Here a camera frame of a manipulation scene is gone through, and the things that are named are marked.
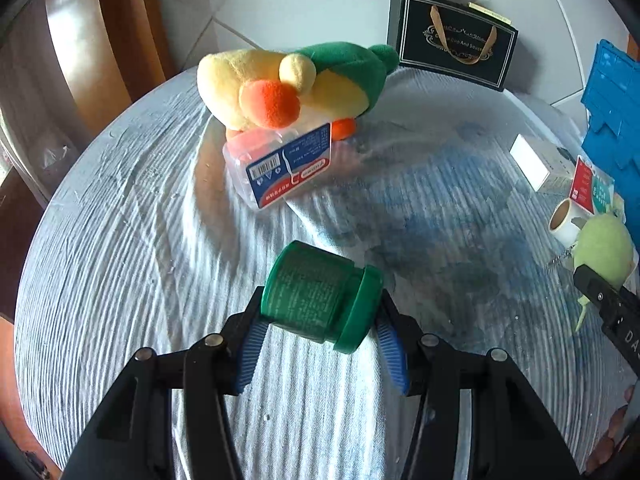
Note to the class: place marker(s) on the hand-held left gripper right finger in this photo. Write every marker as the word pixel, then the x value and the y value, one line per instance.
pixel 393 356

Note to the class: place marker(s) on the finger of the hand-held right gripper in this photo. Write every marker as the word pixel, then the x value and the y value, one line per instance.
pixel 592 285

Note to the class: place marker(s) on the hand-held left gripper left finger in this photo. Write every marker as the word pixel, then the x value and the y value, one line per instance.
pixel 250 352

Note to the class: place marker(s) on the light green plush toy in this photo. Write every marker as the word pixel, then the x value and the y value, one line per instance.
pixel 600 250

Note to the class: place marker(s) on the green plastic jar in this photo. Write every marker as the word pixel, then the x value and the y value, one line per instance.
pixel 310 290

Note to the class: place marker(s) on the blue plastic crate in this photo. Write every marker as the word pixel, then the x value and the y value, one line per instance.
pixel 610 110

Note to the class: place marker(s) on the yellow duck plush green hat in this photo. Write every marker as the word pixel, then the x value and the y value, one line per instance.
pixel 235 85

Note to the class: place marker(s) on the person's right hand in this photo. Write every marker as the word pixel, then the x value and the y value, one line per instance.
pixel 612 430

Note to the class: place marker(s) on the white tape roll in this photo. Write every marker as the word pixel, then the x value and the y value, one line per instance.
pixel 565 230

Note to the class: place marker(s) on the red and teal packet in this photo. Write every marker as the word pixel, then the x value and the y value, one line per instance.
pixel 582 185

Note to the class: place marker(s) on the white and green carton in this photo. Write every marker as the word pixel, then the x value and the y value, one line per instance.
pixel 530 160

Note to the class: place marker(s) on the clear plastic box blue label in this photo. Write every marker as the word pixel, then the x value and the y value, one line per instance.
pixel 295 160

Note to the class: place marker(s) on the black gift bag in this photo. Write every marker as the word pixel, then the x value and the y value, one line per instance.
pixel 500 60

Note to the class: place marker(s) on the clear plastic bag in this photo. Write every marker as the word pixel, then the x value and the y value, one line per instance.
pixel 55 155

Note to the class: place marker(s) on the wooden door frame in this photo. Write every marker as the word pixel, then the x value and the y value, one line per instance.
pixel 135 10

